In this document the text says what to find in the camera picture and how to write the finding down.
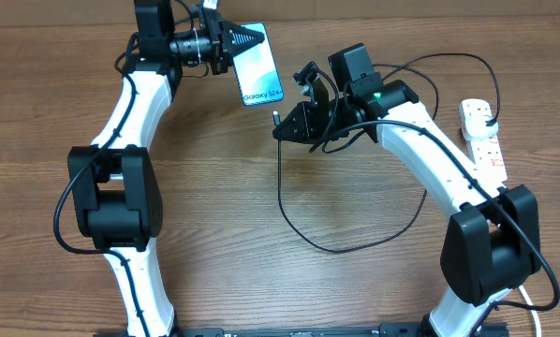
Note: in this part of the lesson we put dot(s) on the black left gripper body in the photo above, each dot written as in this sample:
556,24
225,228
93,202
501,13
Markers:
219,51

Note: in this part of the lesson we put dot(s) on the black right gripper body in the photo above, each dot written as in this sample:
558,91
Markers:
332,121

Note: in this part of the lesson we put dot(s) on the blue Galaxy smartphone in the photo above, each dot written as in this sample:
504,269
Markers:
256,72

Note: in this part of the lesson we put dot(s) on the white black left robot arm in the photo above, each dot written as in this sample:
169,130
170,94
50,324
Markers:
112,205

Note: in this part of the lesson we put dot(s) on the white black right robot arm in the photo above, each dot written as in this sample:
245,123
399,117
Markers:
492,243

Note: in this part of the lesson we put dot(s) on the white charger plug adapter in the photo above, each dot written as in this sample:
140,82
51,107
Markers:
475,126

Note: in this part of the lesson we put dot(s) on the white power strip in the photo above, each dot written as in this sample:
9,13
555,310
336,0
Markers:
485,153

